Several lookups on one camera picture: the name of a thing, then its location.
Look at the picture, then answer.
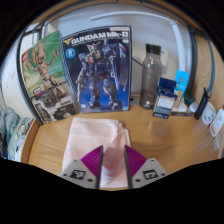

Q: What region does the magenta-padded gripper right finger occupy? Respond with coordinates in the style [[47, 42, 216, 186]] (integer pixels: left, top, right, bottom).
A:
[[123, 144, 168, 190]]

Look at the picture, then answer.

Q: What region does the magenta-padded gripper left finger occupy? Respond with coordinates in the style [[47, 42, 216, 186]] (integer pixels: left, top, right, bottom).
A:
[[59, 144, 104, 190]]

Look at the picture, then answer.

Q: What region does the pink towel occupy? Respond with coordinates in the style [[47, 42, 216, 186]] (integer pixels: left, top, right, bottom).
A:
[[62, 116, 132, 189]]

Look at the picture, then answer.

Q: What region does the small dark blue box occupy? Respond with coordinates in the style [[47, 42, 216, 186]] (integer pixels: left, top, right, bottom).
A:
[[152, 77, 178, 120]]

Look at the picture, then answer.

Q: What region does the light blue duvet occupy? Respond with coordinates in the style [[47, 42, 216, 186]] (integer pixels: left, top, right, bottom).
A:
[[0, 106, 34, 161]]

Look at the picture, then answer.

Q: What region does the white mug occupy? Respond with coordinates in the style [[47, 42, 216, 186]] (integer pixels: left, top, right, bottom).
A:
[[201, 101, 218, 126]]

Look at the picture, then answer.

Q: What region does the white glue bottle red cap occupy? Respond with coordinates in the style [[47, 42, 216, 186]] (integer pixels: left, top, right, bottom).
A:
[[209, 105, 224, 138]]

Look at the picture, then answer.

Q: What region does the dark transparent drink bottle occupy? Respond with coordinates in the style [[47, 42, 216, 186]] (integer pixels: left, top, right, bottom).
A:
[[139, 43, 164, 110]]

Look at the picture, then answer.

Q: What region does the blue robot model kit box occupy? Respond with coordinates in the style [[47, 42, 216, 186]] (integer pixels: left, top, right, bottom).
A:
[[59, 25, 133, 114]]

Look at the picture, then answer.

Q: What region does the light blue card package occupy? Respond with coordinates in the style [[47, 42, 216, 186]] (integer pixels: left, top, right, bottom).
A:
[[173, 69, 190, 109]]

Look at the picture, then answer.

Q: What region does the green tree-figure toy box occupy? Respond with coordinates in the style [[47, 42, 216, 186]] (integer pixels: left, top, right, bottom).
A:
[[20, 30, 81, 126]]

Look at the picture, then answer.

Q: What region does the black cylindrical handle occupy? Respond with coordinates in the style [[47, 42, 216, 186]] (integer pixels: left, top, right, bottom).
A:
[[193, 87, 213, 120]]

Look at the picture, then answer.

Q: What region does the grey metal desk frame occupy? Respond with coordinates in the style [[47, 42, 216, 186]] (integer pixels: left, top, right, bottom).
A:
[[15, 0, 216, 126]]

